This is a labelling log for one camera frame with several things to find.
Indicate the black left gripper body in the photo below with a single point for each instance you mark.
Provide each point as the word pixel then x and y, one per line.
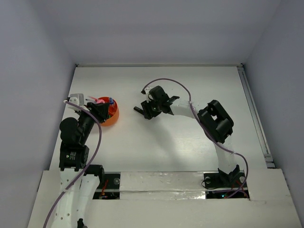
pixel 95 110

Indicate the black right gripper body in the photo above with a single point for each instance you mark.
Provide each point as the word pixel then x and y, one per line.
pixel 152 108

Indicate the pink patterned tube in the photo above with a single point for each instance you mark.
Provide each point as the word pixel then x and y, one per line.
pixel 100 101

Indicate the orange round organizer container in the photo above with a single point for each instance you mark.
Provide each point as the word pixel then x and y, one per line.
pixel 113 111

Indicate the clear spray bottle blue cap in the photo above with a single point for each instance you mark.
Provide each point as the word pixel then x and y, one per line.
pixel 112 102

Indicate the purple cap highlighter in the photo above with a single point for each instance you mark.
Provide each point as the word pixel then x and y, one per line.
pixel 139 110

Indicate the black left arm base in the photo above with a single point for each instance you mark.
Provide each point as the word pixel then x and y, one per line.
pixel 109 189

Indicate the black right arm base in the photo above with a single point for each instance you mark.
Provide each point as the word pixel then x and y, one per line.
pixel 217 189

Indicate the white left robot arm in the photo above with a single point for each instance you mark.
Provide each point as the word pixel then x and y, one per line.
pixel 79 178

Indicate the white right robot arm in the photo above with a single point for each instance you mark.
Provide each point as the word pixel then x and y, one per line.
pixel 215 121

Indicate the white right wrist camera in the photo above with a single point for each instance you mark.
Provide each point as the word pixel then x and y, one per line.
pixel 146 92

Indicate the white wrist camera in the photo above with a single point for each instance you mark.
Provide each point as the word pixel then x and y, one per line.
pixel 146 92
pixel 76 99

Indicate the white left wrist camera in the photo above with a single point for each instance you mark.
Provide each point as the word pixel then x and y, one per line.
pixel 76 99

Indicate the aluminium rail on right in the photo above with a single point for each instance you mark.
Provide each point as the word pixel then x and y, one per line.
pixel 270 163

